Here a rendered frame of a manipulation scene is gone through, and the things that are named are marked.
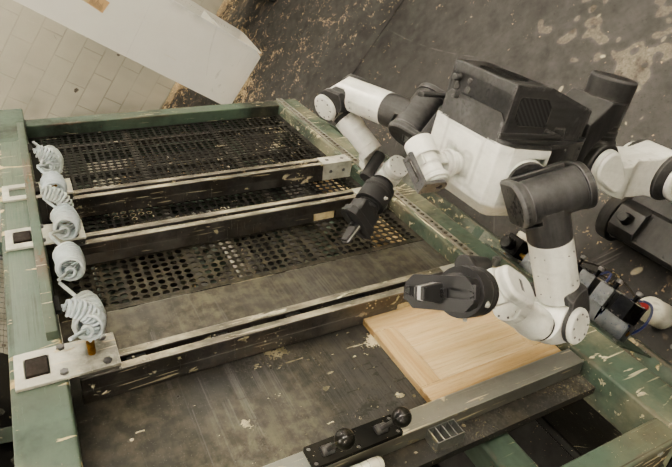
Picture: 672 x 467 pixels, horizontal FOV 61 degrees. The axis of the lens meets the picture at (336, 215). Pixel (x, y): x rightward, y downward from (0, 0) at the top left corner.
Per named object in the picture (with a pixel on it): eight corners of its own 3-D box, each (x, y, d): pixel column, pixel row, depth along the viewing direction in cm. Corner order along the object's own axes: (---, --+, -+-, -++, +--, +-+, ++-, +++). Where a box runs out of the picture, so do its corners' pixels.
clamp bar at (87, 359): (485, 293, 165) (505, 221, 153) (25, 429, 111) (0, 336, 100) (463, 274, 172) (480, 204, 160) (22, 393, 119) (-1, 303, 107)
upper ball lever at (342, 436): (337, 457, 109) (361, 443, 98) (320, 465, 107) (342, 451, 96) (330, 438, 110) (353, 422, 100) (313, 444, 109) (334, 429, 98)
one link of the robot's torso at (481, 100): (529, 61, 147) (420, 47, 129) (643, 104, 121) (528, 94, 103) (492, 167, 160) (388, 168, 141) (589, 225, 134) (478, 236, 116)
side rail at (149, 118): (278, 126, 282) (279, 105, 277) (30, 151, 233) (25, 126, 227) (272, 120, 288) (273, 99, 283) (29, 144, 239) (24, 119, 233)
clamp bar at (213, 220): (390, 211, 203) (400, 149, 191) (13, 283, 150) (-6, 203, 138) (375, 198, 210) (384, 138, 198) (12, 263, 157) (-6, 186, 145)
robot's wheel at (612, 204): (638, 191, 226) (608, 190, 215) (650, 196, 222) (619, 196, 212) (616, 234, 234) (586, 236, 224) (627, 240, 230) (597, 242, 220)
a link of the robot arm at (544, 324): (483, 316, 115) (526, 342, 127) (527, 333, 108) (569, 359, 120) (502, 269, 117) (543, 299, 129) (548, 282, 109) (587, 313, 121)
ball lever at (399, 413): (390, 436, 114) (418, 421, 103) (374, 443, 112) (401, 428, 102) (382, 417, 116) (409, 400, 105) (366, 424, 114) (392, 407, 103)
